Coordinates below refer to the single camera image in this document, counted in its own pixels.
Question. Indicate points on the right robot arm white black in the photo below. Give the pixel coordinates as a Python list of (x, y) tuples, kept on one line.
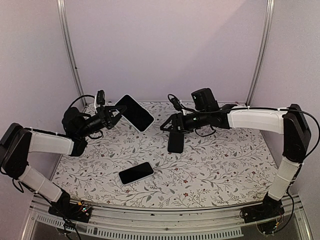
[(289, 122)]

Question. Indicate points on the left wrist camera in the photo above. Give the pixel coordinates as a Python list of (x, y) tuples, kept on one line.
[(99, 99)]

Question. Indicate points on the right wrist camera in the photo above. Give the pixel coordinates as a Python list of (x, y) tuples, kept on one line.
[(177, 104)]

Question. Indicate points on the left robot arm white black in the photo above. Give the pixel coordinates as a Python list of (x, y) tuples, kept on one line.
[(18, 142)]

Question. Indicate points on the right aluminium frame post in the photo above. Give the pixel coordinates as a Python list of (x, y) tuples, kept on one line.
[(267, 24)]

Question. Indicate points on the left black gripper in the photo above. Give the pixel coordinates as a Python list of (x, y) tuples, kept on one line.
[(106, 117)]

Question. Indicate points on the front aluminium rail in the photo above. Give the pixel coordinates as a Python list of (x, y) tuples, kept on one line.
[(111, 222)]

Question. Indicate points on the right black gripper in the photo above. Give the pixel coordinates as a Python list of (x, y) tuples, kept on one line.
[(176, 119)]

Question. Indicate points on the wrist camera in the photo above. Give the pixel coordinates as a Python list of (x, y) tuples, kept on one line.
[(99, 99), (177, 104)]

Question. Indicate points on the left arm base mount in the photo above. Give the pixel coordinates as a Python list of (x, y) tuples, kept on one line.
[(80, 211)]

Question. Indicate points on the black cased phone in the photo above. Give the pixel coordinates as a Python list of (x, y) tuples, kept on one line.
[(175, 142)]

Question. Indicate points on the left aluminium frame post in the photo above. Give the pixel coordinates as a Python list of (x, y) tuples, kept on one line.
[(62, 14)]

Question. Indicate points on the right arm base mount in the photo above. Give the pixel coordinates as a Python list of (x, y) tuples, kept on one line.
[(268, 209)]

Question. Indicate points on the aluminium frame post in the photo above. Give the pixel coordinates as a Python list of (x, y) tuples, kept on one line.
[(267, 24), (62, 14)]

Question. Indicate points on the white cased phone on table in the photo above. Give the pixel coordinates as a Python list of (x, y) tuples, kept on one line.
[(136, 173)]

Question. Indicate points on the light blue cased phone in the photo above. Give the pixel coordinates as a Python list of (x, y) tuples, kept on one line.
[(135, 113)]

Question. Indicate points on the floral patterned table mat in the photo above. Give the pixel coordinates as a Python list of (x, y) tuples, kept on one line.
[(216, 168)]

